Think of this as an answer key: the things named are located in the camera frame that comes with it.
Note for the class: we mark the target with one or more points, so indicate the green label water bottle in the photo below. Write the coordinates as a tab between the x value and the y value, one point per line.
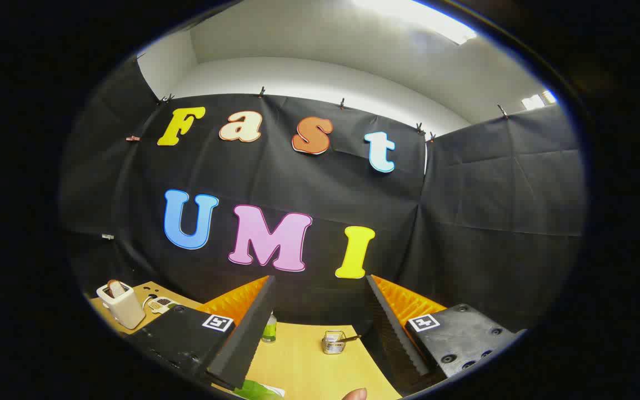
269	332

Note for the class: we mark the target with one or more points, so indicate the toasted bread slice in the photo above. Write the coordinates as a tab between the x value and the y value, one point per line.
115	289

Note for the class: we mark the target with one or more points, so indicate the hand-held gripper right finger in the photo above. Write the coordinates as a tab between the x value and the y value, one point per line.
389	339

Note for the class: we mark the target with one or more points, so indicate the bright window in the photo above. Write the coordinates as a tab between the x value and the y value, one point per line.
539	100

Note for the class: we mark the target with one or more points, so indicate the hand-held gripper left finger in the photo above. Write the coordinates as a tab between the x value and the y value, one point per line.
242	344

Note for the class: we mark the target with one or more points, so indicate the white toaster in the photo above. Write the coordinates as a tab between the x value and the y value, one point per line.
125	311

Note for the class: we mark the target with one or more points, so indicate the white divided bean tray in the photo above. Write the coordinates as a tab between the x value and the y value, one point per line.
160	303

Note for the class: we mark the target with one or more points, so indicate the green lettuce leaf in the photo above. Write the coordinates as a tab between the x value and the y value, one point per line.
253	390

